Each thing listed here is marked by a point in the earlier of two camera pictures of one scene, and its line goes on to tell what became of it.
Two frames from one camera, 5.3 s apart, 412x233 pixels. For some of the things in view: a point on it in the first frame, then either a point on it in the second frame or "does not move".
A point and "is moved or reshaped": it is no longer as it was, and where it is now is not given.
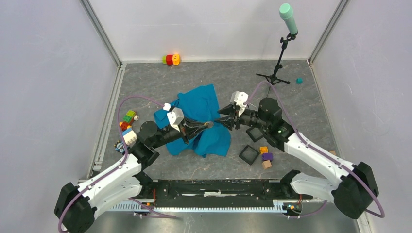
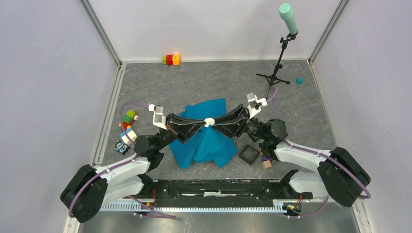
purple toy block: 267,156 does not move
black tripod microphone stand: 273,78 does not move
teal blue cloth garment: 200,105 is moved or reshaped
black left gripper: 188,129 does not move
